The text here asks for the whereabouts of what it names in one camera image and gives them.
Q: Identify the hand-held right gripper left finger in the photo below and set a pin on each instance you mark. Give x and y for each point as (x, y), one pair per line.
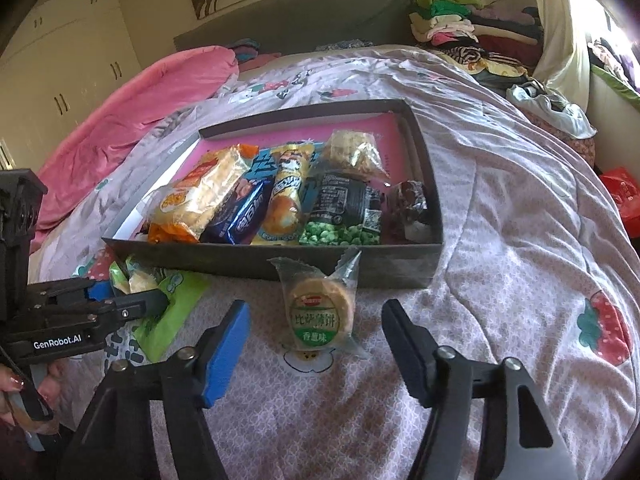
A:
(225, 355)

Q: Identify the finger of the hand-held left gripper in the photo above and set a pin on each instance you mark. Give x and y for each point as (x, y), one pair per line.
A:
(130, 307)
(97, 291)

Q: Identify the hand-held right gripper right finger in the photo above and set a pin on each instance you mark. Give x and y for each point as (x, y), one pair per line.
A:
(410, 355)

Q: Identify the green cartoon snack packet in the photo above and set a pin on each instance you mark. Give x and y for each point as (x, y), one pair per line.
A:
(165, 320)

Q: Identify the grey shallow cardboard box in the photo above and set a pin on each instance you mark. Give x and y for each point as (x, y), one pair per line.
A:
(390, 265)

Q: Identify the round biscuit packet green label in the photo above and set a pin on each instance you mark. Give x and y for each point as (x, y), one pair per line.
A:
(320, 315)

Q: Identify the orange rice cracker packet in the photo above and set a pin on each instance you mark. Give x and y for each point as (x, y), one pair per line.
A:
(200, 195)

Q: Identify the blue snack bar packet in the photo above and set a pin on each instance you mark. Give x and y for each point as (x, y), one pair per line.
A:
(240, 212)

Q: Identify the dark chocolate cake packet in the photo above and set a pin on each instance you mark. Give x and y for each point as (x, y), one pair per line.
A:
(410, 205)

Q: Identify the green peas packet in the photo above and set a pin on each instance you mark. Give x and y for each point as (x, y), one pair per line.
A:
(340, 215)

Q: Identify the yellow cone snack packet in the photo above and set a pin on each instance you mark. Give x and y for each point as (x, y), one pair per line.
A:
(287, 195)

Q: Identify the clear pale cracker packet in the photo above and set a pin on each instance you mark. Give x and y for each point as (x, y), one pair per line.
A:
(352, 152)

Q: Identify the person's left hand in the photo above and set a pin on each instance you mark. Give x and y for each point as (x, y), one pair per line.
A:
(52, 377)

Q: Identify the strawberry printed blanket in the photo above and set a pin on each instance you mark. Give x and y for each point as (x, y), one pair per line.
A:
(500, 240)

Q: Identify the pink quilt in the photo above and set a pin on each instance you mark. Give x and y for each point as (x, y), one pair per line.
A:
(125, 115)

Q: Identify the pink book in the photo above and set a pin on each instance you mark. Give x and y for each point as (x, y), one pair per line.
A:
(220, 137)

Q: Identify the cream wardrobe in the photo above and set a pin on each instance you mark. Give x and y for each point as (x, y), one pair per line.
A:
(65, 60)

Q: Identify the red plastic bag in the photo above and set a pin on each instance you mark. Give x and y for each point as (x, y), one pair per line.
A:
(622, 200)

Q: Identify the pile of folded clothes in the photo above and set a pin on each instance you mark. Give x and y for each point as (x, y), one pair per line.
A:
(465, 30)

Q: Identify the grey bed headboard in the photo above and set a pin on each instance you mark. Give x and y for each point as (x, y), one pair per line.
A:
(300, 20)

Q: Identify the clothes heap on windowsill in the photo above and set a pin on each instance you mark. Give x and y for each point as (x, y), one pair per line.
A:
(615, 65)

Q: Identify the cream curtain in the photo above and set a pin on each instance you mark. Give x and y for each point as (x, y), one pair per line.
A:
(565, 35)

